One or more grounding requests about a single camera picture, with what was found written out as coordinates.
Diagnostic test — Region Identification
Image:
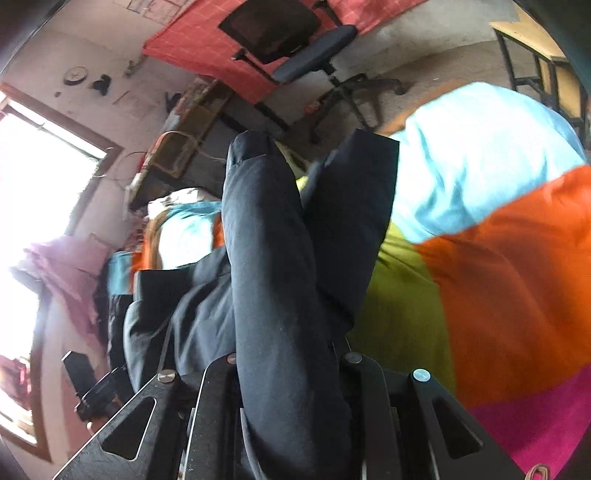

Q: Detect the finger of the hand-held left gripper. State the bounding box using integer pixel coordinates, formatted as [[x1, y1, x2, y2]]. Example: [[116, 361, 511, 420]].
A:
[[61, 351, 98, 398]]

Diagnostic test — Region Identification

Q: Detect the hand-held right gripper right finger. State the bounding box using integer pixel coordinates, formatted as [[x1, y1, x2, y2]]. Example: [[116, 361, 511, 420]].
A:
[[330, 340, 527, 480]]

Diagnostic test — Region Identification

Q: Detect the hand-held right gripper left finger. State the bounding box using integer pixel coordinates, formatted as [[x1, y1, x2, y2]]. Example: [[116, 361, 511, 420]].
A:
[[52, 353, 247, 480]]

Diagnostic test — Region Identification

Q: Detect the dark navy padded jacket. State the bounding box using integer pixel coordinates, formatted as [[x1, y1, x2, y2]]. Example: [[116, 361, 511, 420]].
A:
[[108, 128, 400, 480]]

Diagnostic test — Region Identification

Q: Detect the pink curtain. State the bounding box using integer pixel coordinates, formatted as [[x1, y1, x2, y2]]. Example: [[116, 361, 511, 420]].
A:
[[11, 233, 114, 356]]

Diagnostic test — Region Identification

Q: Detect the window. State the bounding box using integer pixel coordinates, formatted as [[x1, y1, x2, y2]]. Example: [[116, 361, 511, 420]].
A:
[[0, 83, 125, 462]]

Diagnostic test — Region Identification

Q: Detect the cluttered wooden desk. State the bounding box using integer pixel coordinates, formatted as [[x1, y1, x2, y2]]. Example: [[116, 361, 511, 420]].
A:
[[127, 78, 291, 213]]

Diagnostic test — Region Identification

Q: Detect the black office chair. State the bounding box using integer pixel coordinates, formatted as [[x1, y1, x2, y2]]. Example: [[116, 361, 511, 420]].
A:
[[218, 0, 406, 145]]

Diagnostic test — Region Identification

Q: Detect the red checked cloth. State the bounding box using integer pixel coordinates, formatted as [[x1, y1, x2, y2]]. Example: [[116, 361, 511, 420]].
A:
[[143, 0, 432, 104]]

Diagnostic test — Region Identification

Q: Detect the light wooden table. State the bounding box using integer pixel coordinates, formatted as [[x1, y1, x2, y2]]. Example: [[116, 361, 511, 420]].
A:
[[489, 7, 591, 134]]

